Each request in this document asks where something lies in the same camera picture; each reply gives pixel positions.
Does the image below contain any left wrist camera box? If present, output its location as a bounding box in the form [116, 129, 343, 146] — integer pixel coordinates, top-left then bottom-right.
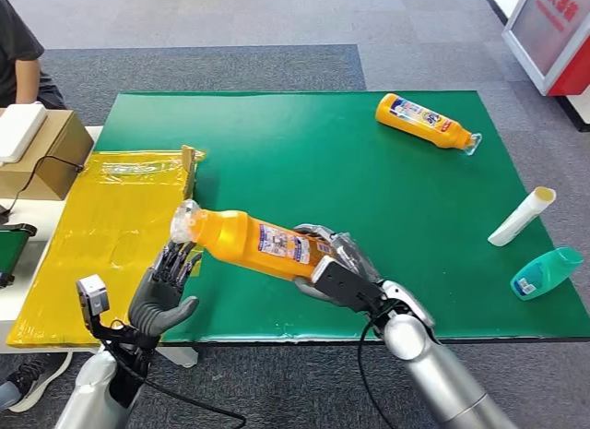
[75, 273, 112, 324]

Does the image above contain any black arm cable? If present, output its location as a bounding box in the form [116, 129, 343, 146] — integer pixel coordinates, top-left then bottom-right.
[97, 318, 248, 429]
[356, 316, 394, 429]

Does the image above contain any thin black power cable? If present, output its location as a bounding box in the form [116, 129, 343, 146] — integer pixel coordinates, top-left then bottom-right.
[0, 154, 85, 219]

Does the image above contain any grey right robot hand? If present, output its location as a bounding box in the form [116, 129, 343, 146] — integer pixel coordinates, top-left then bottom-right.
[293, 222, 383, 305]

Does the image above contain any orange bottle with back label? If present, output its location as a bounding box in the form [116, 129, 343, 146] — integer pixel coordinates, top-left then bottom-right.
[169, 199, 338, 283]

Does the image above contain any red and white cabinet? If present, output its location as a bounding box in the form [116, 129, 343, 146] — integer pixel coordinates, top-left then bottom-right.
[501, 0, 590, 98]

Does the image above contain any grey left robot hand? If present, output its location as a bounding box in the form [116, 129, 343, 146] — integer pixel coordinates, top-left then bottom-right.
[128, 239, 204, 340]

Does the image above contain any yellow taped cardboard sheet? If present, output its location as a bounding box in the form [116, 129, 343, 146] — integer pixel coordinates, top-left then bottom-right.
[5, 145, 208, 349]

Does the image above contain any green table mat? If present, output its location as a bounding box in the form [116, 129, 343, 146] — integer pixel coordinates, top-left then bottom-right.
[94, 90, 590, 346]

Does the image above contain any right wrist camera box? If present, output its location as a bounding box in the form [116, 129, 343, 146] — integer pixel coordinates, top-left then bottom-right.
[311, 255, 385, 315]

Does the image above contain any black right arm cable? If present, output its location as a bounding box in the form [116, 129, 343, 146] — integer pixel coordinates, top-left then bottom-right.
[356, 316, 394, 429]

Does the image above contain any brown cardboard box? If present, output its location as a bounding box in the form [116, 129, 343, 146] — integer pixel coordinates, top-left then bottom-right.
[0, 109, 94, 202]

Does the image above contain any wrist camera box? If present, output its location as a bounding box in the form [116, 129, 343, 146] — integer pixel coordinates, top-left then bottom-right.
[75, 273, 112, 324]
[311, 255, 385, 315]

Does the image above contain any person's shoe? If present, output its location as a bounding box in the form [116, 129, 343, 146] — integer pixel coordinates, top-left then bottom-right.
[0, 352, 74, 414]

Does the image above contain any teal plastic bottle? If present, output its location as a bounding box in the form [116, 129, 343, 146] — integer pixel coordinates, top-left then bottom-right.
[509, 246, 585, 303]

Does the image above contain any white table leg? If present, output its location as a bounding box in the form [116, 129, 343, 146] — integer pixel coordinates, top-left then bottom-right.
[155, 346, 200, 370]

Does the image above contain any green bin with black rim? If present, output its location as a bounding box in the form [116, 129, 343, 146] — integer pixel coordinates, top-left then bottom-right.
[0, 223, 38, 291]

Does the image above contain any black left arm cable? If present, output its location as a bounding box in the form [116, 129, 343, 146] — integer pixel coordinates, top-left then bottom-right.
[97, 318, 248, 429]

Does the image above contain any white tube bottle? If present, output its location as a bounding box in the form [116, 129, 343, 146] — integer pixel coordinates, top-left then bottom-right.
[487, 186, 558, 249]

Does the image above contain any white flat device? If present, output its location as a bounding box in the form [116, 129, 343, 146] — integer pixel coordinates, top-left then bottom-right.
[0, 101, 49, 166]

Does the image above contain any orange bottle with blue label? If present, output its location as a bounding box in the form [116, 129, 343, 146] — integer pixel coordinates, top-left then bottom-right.
[374, 92, 483, 157]

